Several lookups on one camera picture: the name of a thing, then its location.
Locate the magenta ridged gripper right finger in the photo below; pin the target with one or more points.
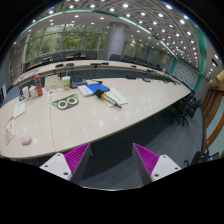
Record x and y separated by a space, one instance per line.
151 166

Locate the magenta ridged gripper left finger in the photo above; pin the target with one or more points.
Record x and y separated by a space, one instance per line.
71 165

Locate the pink computer mouse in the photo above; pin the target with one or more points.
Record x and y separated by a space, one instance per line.
26 140

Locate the black office chair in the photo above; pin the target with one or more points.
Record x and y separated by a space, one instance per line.
186 106

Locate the red white leaflet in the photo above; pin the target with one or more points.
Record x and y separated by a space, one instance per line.
9 130

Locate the white paper booklet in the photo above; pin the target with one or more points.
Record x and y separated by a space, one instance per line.
19 109

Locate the blue notebook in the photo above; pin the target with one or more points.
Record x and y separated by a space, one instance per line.
97 86

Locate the red orange tall bottle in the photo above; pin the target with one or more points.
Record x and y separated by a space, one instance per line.
38 85

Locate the white paper sheet stack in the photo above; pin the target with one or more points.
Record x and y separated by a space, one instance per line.
115 95

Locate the white small canister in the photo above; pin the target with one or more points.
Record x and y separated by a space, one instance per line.
32 92

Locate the dark pouch on table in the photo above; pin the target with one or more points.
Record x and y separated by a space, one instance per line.
77 82

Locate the beige cardboard box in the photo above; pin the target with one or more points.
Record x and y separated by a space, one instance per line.
52 82

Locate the white paper cup green band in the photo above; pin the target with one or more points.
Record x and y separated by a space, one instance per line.
66 82

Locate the white small box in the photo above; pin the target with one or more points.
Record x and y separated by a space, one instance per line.
25 92

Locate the wooden railing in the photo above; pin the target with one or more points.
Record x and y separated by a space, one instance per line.
213 116

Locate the grey round pillar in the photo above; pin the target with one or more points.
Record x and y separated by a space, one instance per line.
115 40

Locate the black yellow handled tool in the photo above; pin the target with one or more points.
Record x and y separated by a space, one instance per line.
103 96

